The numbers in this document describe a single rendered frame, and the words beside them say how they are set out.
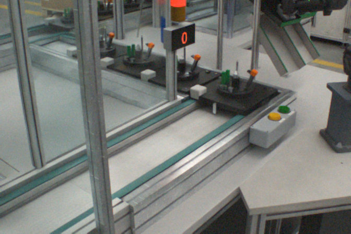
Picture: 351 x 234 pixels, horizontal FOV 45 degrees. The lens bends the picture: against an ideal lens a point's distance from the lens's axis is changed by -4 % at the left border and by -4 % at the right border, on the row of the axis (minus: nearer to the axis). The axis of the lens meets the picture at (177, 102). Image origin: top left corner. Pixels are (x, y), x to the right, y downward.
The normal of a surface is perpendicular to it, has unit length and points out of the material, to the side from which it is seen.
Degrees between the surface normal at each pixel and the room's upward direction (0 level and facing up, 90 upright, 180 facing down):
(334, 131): 90
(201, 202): 0
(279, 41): 45
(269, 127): 0
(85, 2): 90
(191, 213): 0
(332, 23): 90
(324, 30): 90
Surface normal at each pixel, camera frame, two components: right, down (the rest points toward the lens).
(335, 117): -0.99, 0.06
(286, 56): 0.46, -0.41
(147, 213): 0.77, 0.27
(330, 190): 0.00, -0.90
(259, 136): -0.64, 0.32
